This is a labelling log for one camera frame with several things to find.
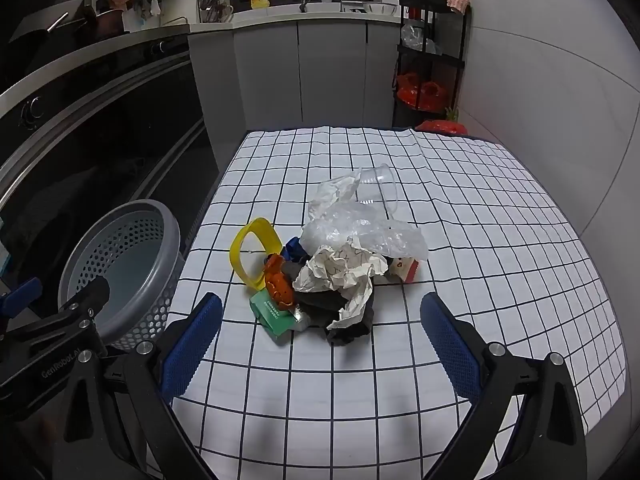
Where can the red cooking pot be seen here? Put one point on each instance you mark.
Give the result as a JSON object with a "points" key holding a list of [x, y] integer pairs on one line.
{"points": [[109, 17]]}

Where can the clear plastic bag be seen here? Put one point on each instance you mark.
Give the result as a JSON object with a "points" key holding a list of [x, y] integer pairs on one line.
{"points": [[360, 230], [415, 35]]}

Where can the red and white small carton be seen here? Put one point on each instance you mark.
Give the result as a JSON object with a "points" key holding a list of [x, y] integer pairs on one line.
{"points": [[402, 267]]}

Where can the orange wrapper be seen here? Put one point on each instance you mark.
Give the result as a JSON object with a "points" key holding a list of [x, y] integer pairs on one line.
{"points": [[280, 285]]}

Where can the metal bowl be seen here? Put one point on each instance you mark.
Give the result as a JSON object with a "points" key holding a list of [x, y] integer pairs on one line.
{"points": [[381, 8]]}

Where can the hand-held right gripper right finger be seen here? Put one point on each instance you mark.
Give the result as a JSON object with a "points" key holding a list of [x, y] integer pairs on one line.
{"points": [[450, 347]]}

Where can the grey kitchen cabinet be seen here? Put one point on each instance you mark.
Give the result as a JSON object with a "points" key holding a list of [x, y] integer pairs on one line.
{"points": [[325, 70]]}

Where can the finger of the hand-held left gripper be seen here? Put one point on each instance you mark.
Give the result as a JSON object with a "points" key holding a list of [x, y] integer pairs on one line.
{"points": [[20, 296], [92, 294]]}

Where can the dark grey cloth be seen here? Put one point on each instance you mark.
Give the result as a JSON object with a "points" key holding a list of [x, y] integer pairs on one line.
{"points": [[320, 305]]}

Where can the black metal shelf rack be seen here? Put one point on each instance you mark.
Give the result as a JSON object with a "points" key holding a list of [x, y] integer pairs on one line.
{"points": [[431, 56]]}

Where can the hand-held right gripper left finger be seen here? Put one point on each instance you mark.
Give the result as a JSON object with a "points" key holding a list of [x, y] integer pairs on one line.
{"points": [[192, 345]]}

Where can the green packet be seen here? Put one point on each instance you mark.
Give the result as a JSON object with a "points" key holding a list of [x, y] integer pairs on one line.
{"points": [[267, 312]]}

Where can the white checked tablecloth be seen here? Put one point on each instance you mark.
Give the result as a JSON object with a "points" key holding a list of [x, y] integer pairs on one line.
{"points": [[325, 410]]}

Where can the paper with line drawing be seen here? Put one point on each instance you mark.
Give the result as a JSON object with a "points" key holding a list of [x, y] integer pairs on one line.
{"points": [[340, 270]]}

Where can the grey perforated plastic basket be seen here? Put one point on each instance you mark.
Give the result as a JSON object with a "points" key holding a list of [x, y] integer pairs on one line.
{"points": [[125, 260]]}

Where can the black glass stove unit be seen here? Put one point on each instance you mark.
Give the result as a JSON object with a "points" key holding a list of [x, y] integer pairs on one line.
{"points": [[100, 135]]}

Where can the black stove knob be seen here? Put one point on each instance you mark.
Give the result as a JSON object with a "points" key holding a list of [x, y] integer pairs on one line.
{"points": [[160, 46], [29, 111]]}

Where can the clear plastic cup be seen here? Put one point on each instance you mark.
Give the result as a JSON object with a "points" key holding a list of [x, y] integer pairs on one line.
{"points": [[386, 187]]}

